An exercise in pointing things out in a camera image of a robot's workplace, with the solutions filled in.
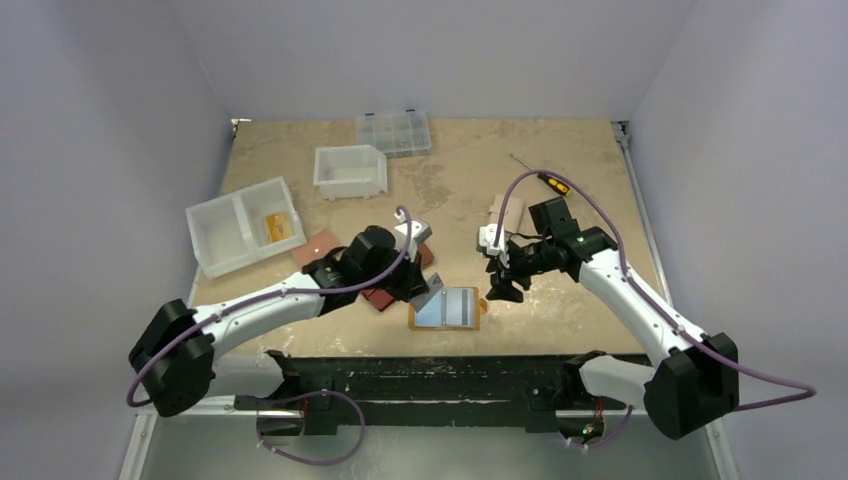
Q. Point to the white small open bin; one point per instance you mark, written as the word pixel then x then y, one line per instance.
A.
pixel 358 171

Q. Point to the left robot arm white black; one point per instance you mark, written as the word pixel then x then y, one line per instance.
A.
pixel 174 357

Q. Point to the dark red card holder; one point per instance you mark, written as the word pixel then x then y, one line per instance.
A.
pixel 379 299

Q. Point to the light blue credit card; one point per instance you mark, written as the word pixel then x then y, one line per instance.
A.
pixel 431 315

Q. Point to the white VIP credit card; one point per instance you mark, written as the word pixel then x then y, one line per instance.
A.
pixel 434 286

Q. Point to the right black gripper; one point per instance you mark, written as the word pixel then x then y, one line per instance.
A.
pixel 506 270

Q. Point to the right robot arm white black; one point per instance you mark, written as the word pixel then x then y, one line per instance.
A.
pixel 689 381

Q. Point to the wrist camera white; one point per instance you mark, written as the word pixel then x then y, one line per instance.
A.
pixel 409 236
pixel 491 242

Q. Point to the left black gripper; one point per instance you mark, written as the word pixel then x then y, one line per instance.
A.
pixel 412 282

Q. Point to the brown leather card holder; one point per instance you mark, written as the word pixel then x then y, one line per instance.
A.
pixel 426 255

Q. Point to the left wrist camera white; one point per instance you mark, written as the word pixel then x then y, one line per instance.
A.
pixel 409 236

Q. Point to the yellow black screwdriver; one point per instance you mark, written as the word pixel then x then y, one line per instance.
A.
pixel 551 182

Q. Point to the orange card holder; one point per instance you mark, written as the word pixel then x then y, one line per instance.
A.
pixel 482 309

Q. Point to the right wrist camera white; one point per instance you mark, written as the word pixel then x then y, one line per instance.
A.
pixel 491 242

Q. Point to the white two-compartment bin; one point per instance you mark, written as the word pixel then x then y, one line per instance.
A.
pixel 228 233

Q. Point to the gold credit card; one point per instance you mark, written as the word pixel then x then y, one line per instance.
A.
pixel 279 227

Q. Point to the beige card holder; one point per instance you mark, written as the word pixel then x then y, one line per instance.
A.
pixel 511 218

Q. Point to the pink tan card holder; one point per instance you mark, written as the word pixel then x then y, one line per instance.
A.
pixel 316 247

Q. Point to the aluminium frame rail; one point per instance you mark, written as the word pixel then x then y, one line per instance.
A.
pixel 147 422

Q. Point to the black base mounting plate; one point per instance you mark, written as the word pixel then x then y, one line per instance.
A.
pixel 530 392

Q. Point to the clear compartment organizer box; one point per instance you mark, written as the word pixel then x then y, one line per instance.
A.
pixel 395 134

